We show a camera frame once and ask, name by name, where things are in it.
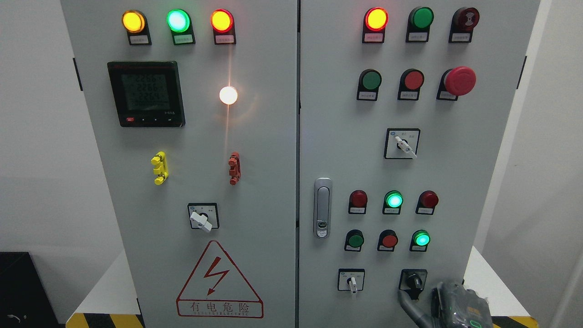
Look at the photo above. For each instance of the black knob selector switch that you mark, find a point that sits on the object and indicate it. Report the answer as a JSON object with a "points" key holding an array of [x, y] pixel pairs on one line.
{"points": [[412, 281]]}

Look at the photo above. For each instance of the red push button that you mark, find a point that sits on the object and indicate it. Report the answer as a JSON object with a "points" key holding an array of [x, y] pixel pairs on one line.
{"points": [[387, 240], [410, 83]]}

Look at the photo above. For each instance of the green push button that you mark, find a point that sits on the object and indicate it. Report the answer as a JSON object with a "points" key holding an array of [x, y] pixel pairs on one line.
{"points": [[354, 240], [368, 85]]}

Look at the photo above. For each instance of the red indicator light top right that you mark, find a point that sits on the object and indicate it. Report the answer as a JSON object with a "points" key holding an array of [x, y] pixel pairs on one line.
{"points": [[374, 25]]}

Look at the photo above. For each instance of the green indicator light top left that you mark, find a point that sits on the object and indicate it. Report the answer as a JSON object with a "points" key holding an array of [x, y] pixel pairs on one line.
{"points": [[180, 26]]}

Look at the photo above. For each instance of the small white lever selector switch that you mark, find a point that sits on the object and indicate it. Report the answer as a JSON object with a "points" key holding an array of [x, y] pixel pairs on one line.
{"points": [[351, 279]]}

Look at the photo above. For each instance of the green push button lower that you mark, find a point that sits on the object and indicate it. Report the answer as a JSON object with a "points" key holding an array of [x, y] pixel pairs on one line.
{"points": [[354, 240]]}

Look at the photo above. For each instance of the white glowing lamp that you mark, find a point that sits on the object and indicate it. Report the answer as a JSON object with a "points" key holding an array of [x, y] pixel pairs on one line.
{"points": [[228, 95]]}

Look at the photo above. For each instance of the white lever selector switch upper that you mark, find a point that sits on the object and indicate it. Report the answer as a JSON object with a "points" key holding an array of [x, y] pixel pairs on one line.
{"points": [[401, 143]]}

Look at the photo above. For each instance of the silver door lock handle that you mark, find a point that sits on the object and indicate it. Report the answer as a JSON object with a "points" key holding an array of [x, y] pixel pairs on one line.
{"points": [[321, 209]]}

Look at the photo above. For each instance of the red push button lower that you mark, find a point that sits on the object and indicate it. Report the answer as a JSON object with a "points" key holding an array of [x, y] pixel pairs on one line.
{"points": [[387, 240]]}

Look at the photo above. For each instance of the red push button upper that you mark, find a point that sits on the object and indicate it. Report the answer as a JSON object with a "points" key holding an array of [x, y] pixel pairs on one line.
{"points": [[410, 83]]}

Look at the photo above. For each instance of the green illuminated button lower right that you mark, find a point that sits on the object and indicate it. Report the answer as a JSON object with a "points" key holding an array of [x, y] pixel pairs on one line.
{"points": [[419, 241]]}

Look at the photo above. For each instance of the red emergency stop button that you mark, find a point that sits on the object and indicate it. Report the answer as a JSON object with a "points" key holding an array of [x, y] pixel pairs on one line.
{"points": [[456, 82]]}

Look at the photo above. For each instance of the grey cabinet door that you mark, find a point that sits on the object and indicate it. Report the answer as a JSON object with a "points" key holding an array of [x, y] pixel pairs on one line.
{"points": [[258, 214], [344, 139]]}

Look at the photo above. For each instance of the black box on floor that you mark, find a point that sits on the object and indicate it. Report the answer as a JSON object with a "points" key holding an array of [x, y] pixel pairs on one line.
{"points": [[23, 300]]}

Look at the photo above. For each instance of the green push button upper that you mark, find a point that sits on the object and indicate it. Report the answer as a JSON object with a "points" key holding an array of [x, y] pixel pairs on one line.
{"points": [[368, 85]]}

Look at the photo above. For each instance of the white lever selector switch left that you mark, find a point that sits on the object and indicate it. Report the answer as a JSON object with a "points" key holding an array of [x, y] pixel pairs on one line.
{"points": [[203, 216]]}

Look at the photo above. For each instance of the dark red indicator light left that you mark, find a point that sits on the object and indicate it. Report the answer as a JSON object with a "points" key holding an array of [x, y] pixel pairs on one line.
{"points": [[357, 202]]}

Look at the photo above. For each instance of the yellow indicator light top left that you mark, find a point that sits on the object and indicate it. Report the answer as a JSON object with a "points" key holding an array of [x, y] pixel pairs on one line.
{"points": [[136, 26]]}

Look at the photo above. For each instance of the red electric hazard warning sign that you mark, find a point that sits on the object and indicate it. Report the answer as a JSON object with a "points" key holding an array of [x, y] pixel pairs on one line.
{"points": [[216, 287]]}

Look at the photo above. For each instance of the green lit indicator light middle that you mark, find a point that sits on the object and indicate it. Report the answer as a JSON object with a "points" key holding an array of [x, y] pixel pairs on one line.
{"points": [[392, 203]]}

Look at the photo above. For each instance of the dark red buzzer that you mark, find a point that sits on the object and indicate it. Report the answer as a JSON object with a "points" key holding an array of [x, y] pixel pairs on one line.
{"points": [[463, 22]]}

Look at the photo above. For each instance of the black digital power meter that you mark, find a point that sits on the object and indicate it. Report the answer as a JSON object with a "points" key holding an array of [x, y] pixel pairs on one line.
{"points": [[147, 94]]}

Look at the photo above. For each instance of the left grey cabinet door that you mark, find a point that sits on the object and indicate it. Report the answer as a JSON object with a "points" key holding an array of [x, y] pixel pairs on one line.
{"points": [[258, 214]]}

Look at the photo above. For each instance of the right grey cabinet door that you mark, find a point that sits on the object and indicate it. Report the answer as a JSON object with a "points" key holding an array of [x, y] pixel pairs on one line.
{"points": [[344, 139]]}

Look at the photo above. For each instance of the green indicator light top right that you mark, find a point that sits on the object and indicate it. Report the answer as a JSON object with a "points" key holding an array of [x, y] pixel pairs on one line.
{"points": [[419, 22]]}

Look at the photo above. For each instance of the red indicator light top left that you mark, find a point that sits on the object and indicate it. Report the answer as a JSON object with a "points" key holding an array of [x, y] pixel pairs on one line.
{"points": [[223, 24]]}

